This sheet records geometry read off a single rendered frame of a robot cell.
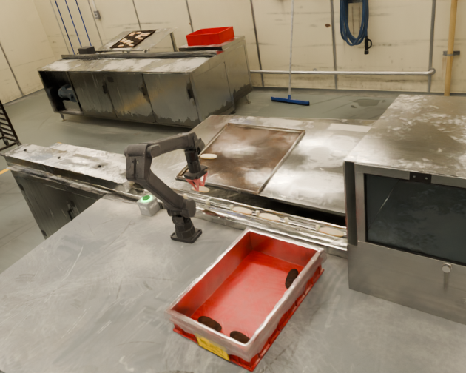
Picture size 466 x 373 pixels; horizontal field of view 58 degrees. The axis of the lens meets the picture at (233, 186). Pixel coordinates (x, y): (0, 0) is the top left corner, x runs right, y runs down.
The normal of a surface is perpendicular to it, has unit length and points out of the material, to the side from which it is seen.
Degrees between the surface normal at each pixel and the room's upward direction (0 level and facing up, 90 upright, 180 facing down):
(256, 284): 0
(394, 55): 90
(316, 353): 0
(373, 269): 90
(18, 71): 90
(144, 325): 0
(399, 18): 90
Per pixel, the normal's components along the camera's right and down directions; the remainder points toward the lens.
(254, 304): -0.18, -0.85
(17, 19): 0.81, 0.16
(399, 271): -0.56, 0.49
